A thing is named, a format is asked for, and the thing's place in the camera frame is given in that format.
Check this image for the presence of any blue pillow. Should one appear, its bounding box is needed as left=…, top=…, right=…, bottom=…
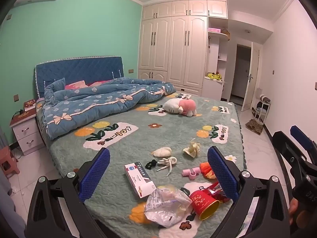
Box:
left=44, top=78, right=67, bottom=98

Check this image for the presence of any white door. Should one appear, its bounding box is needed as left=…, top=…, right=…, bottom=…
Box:
left=241, top=42, right=260, bottom=112

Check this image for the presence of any light blue cloth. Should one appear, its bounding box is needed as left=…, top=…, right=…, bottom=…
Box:
left=0, top=178, right=28, bottom=238

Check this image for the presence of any white and pink plush toy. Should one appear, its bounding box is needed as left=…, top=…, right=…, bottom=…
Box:
left=162, top=98, right=198, bottom=117

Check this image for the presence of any white medicine box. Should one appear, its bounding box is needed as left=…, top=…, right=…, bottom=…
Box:
left=124, top=163, right=156, bottom=199

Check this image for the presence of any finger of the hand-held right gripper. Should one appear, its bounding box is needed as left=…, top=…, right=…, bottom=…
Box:
left=290, top=126, right=317, bottom=159
left=272, top=131, right=317, bottom=179

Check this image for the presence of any person's right hand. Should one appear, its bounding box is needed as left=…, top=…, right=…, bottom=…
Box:
left=288, top=198, right=301, bottom=225

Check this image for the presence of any white shoe rack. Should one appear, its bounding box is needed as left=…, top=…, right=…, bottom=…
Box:
left=252, top=94, right=271, bottom=125

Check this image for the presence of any blue quilted headboard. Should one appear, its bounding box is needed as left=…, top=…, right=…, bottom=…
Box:
left=35, top=56, right=125, bottom=100

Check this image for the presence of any red box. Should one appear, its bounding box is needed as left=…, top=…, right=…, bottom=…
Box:
left=23, top=100, right=36, bottom=112

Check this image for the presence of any gold crumpled wrapper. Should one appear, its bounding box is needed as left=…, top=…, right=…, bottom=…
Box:
left=183, top=141, right=201, bottom=158

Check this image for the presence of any cream wardrobe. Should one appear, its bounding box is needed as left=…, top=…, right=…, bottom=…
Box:
left=137, top=0, right=229, bottom=102

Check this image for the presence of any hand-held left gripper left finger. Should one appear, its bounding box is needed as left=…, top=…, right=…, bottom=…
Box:
left=26, top=147, right=117, bottom=238

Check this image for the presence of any red snack bag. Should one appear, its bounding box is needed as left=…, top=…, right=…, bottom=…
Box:
left=203, top=181, right=232, bottom=202

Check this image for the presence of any white shoelace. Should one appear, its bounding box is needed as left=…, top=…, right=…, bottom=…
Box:
left=157, top=157, right=178, bottom=176

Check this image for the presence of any green flower print blanket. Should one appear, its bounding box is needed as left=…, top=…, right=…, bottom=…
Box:
left=47, top=89, right=248, bottom=238

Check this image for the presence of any white nightstand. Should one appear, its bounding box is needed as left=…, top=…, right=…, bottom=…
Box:
left=9, top=109, right=46, bottom=156

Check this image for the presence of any blue flower print quilt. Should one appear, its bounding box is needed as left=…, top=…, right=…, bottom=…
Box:
left=42, top=77, right=177, bottom=140

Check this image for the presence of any pink plastic hair roller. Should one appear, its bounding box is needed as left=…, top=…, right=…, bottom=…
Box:
left=182, top=167, right=201, bottom=180

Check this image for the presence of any pink pillow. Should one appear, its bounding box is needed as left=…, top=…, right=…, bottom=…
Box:
left=65, top=79, right=114, bottom=90

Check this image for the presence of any red orange snack wrapper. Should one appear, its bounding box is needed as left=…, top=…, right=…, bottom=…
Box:
left=199, top=162, right=217, bottom=179

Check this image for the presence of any pink plastic stool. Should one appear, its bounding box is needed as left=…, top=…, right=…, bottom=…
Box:
left=0, top=146, right=20, bottom=178

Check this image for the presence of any brown patterned mat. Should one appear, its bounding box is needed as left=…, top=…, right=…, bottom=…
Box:
left=245, top=119, right=264, bottom=135

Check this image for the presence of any red paper cup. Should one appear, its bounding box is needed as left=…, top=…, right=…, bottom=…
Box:
left=189, top=190, right=220, bottom=221

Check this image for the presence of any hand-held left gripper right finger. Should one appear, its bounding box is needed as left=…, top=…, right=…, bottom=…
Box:
left=207, top=146, right=291, bottom=238

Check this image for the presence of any clear plastic bag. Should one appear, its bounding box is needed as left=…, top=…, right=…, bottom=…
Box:
left=144, top=186, right=192, bottom=228

